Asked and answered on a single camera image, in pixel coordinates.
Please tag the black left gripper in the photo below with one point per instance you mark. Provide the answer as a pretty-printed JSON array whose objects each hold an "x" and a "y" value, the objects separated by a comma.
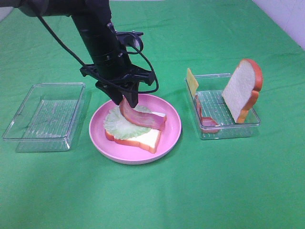
[{"x": 127, "y": 83}]

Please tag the green lettuce leaf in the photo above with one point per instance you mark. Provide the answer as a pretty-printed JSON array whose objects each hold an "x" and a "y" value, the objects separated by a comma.
[{"x": 119, "y": 127}]

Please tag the bacon strip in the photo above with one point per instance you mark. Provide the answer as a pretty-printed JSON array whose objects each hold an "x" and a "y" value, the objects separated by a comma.
[
  {"x": 204, "y": 120},
  {"x": 150, "y": 120}
]

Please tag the toast bread slice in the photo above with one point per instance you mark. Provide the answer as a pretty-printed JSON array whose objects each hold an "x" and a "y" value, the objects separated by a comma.
[
  {"x": 242, "y": 90},
  {"x": 148, "y": 141}
]

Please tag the yellow cheese slice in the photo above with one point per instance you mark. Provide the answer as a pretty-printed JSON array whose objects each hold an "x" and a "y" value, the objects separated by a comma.
[{"x": 192, "y": 82}]

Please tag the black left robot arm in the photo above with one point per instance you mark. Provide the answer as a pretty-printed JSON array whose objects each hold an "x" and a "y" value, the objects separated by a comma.
[{"x": 109, "y": 49}]

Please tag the pink round plate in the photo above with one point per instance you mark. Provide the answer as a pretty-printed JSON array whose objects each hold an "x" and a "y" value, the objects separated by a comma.
[{"x": 132, "y": 155}]

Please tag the clear left plastic container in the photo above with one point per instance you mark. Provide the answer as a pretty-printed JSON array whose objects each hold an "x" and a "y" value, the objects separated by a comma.
[{"x": 48, "y": 118}]

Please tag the clear plastic container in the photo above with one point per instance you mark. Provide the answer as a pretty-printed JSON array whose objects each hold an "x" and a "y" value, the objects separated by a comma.
[
  {"x": 210, "y": 95},
  {"x": 48, "y": 118}
]

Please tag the clear right plastic container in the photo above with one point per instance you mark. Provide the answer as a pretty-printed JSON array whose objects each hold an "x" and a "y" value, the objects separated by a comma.
[{"x": 210, "y": 95}]

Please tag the green tablecloth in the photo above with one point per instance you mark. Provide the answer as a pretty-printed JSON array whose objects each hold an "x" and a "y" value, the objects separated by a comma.
[{"x": 243, "y": 183}]

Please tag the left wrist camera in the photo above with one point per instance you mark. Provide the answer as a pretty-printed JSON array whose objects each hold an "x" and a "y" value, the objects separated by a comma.
[{"x": 132, "y": 38}]

